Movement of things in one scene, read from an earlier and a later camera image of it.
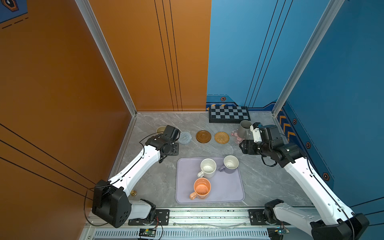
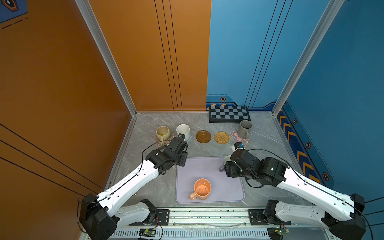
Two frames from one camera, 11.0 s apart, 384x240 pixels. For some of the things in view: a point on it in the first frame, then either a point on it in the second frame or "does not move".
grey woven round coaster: x=185 y=138 does not move
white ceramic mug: x=208 y=167 → x=184 y=129
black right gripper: x=247 y=144 → x=229 y=169
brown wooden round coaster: x=203 y=136 does not move
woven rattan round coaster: x=222 y=137 does not move
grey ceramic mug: x=245 y=131 does not move
